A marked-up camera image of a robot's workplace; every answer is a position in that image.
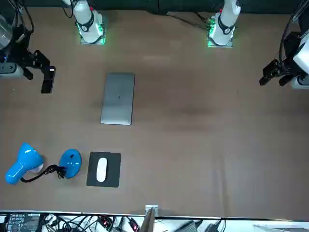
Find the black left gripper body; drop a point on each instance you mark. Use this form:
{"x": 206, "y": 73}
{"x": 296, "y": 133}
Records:
{"x": 288, "y": 67}

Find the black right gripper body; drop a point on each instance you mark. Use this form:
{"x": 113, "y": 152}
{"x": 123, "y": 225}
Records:
{"x": 24, "y": 58}

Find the silver laptop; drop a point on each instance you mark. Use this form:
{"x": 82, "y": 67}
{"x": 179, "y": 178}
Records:
{"x": 118, "y": 106}

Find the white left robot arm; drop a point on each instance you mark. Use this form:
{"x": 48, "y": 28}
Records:
{"x": 225, "y": 17}

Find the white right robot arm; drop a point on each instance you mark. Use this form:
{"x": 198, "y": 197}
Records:
{"x": 84, "y": 14}

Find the blue desk lamp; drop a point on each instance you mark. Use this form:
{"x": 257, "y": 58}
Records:
{"x": 24, "y": 159}

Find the white computer mouse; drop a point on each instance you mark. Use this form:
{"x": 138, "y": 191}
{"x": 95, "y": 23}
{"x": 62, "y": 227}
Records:
{"x": 101, "y": 169}

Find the black mouse pad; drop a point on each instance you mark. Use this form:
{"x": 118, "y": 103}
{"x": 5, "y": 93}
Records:
{"x": 113, "y": 169}

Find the black labelled power adapter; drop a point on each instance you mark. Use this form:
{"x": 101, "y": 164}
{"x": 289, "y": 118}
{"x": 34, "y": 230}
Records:
{"x": 19, "y": 222}

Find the dark grey power adapter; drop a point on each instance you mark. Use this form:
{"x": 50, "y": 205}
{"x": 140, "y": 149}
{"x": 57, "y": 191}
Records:
{"x": 189, "y": 227}

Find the aluminium camera post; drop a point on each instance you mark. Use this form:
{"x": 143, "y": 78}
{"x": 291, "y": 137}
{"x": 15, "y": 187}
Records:
{"x": 149, "y": 222}

